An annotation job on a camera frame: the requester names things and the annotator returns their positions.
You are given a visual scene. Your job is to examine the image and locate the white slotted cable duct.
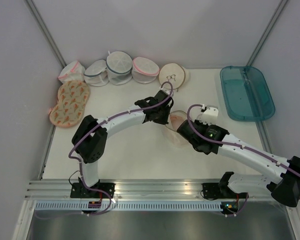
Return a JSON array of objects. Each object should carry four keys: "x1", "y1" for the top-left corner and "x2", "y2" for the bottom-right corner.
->
[{"x1": 34, "y1": 200, "x2": 238, "y2": 212}]

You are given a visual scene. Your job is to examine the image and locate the right aluminium corner post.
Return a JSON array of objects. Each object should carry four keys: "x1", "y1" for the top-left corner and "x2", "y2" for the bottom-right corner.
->
[{"x1": 246, "y1": 0, "x2": 290, "y2": 66}]

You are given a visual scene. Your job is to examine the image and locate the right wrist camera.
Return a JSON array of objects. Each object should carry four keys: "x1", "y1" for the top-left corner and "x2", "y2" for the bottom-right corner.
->
[{"x1": 196, "y1": 104, "x2": 219, "y2": 125}]

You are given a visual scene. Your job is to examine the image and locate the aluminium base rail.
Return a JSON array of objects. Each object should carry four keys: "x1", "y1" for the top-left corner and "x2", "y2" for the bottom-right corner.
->
[{"x1": 24, "y1": 178, "x2": 298, "y2": 201}]

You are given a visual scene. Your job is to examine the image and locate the beige round bag with glasses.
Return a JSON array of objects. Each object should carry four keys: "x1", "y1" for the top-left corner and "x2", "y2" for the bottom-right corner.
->
[{"x1": 157, "y1": 63, "x2": 190, "y2": 90}]

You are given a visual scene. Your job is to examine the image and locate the pale pink bra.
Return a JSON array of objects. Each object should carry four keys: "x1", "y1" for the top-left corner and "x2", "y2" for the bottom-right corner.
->
[{"x1": 170, "y1": 114, "x2": 184, "y2": 131}]

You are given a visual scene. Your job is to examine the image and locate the aluminium corner post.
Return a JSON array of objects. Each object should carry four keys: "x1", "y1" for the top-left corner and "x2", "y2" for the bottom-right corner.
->
[
  {"x1": 23, "y1": 0, "x2": 67, "y2": 68},
  {"x1": 246, "y1": 0, "x2": 290, "y2": 66}
]

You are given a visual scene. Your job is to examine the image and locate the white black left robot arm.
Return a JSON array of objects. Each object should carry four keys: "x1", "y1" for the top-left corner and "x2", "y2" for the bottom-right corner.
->
[{"x1": 68, "y1": 89, "x2": 174, "y2": 198}]

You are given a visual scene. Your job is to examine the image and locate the floral peanut-shaped laundry bag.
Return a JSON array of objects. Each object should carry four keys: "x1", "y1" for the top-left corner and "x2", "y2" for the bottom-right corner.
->
[{"x1": 49, "y1": 80, "x2": 91, "y2": 128}]

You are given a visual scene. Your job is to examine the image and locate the tall white blue-zip mesh bag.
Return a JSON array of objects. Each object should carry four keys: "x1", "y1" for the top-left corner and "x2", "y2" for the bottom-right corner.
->
[{"x1": 106, "y1": 51, "x2": 133, "y2": 85}]

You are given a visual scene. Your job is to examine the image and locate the white pink-trim mesh bag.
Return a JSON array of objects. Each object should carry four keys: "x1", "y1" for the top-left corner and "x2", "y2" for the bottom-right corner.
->
[{"x1": 57, "y1": 60, "x2": 86, "y2": 84}]

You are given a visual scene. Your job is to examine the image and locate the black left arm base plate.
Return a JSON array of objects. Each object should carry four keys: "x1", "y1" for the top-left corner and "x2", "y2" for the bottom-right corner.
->
[{"x1": 70, "y1": 181, "x2": 115, "y2": 199}]

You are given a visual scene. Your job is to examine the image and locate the white pink-zip mesh bag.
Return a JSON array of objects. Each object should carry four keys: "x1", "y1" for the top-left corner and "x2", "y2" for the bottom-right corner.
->
[{"x1": 131, "y1": 56, "x2": 160, "y2": 84}]

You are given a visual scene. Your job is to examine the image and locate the white blue-trim mesh bag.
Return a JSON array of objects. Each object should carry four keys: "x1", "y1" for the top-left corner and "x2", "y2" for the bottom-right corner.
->
[{"x1": 83, "y1": 59, "x2": 109, "y2": 87}]

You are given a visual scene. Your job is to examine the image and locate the teal transparent plastic bin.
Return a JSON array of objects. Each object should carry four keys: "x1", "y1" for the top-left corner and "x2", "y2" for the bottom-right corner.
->
[{"x1": 219, "y1": 66, "x2": 276, "y2": 122}]

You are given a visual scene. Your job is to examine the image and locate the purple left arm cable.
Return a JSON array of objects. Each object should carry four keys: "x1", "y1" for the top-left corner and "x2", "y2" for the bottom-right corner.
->
[{"x1": 34, "y1": 81, "x2": 175, "y2": 221}]

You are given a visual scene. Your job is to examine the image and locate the left aluminium corner post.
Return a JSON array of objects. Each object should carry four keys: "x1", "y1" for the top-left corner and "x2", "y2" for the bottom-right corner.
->
[{"x1": 23, "y1": 0, "x2": 67, "y2": 68}]

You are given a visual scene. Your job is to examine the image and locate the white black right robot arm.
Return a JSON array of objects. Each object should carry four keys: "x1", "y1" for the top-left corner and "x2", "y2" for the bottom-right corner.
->
[{"x1": 177, "y1": 120, "x2": 300, "y2": 208}]

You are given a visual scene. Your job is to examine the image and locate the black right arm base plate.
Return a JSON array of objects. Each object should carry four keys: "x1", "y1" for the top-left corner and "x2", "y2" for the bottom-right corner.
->
[{"x1": 201, "y1": 182, "x2": 247, "y2": 201}]

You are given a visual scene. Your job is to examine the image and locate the beige round glasses laundry bag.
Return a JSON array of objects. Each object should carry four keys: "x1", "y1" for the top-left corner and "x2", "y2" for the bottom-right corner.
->
[{"x1": 163, "y1": 110, "x2": 189, "y2": 148}]

